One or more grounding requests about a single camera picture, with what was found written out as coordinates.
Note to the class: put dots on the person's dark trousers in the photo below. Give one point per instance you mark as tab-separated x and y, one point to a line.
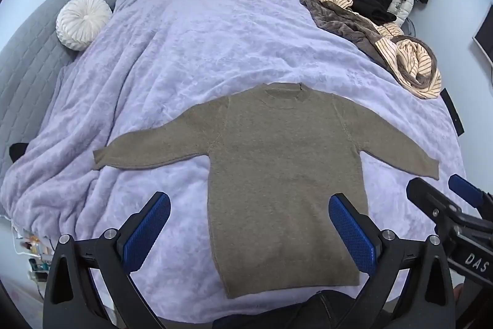
323	310

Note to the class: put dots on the lavender plush bed blanket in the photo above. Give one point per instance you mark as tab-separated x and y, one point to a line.
154	60

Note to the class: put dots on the black garment on bed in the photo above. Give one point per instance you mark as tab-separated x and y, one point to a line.
373	10

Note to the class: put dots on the olive brown knit sweater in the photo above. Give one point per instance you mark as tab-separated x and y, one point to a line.
277	153

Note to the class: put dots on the round white pleated cushion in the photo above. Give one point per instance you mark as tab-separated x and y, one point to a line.
79	22

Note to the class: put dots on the dark monitor on wall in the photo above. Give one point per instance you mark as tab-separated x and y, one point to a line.
484	36

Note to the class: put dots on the clutter on floor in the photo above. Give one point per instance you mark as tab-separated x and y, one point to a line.
39	255

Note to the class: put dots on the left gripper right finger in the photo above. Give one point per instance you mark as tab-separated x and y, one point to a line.
408	284

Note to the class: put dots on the grey quilted headboard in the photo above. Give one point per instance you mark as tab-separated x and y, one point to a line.
30	64

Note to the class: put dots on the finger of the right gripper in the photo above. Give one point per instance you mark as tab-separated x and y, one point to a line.
466	190
428	199

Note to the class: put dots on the brown striped clothes pile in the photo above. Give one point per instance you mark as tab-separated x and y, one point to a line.
409	60

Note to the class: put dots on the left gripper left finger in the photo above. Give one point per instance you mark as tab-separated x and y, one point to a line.
71	298

